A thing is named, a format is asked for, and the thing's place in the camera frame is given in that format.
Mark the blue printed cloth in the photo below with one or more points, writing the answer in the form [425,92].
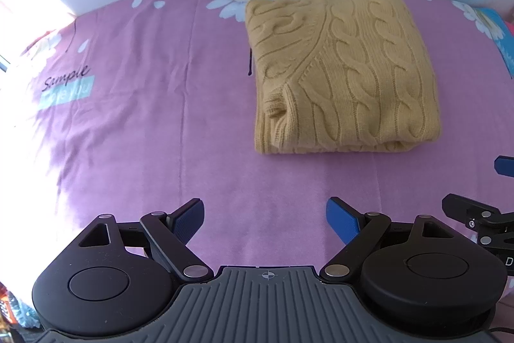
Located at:
[500,33]

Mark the pink floral bed sheet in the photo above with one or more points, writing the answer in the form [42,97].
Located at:
[140,134]

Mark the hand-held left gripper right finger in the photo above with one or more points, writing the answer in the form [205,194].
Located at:
[343,218]

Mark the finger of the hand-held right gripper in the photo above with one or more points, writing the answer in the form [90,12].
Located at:
[506,166]
[461,208]

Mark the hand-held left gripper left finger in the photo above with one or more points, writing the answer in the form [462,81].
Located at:
[188,220]

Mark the colourful patterned cloth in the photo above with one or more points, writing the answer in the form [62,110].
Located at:
[14,307]

